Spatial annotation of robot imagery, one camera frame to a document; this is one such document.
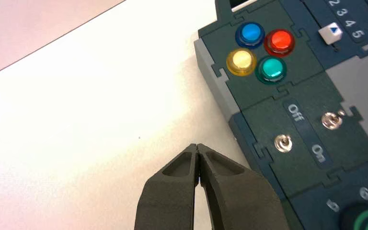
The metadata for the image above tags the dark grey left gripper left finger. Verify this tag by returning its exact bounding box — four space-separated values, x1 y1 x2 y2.
134 143 199 230

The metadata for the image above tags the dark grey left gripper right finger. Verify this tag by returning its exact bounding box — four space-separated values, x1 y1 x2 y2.
197 143 290 230

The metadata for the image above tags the blue and grey task box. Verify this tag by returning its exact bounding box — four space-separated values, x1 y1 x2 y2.
193 0 368 230

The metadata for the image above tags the green push button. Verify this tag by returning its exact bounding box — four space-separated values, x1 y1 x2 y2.
254 56 288 85

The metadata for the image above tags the yellow push button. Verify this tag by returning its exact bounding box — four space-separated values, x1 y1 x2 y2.
226 48 258 77

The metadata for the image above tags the red push button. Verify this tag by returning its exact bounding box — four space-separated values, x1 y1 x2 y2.
263 28 296 58

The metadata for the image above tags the blue push button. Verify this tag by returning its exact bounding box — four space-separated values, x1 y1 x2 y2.
235 21 266 49

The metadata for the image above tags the white slider knob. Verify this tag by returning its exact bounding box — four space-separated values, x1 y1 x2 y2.
318 22 344 46

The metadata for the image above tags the metal toggle switch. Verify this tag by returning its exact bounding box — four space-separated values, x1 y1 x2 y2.
321 110 346 131
273 133 294 154

